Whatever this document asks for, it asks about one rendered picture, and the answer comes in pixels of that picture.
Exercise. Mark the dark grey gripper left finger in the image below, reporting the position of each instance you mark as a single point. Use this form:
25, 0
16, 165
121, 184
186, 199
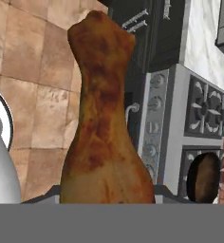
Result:
50, 195

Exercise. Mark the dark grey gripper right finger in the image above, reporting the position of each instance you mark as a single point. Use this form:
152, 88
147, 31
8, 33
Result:
164, 196

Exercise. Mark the brown roasted chicken drumstick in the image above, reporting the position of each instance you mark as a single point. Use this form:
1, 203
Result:
104, 133

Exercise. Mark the black pan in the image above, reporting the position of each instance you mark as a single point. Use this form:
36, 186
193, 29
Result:
205, 178

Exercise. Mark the white plate with black rim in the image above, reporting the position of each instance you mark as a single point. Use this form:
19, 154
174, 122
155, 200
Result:
0, 104

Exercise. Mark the white jug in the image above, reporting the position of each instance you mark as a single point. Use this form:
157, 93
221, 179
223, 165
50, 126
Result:
1, 171

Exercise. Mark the silver stove with black grates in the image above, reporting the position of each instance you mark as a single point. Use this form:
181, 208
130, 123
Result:
177, 104

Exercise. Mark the dark cupboard run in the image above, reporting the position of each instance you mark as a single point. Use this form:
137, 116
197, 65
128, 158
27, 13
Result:
161, 44

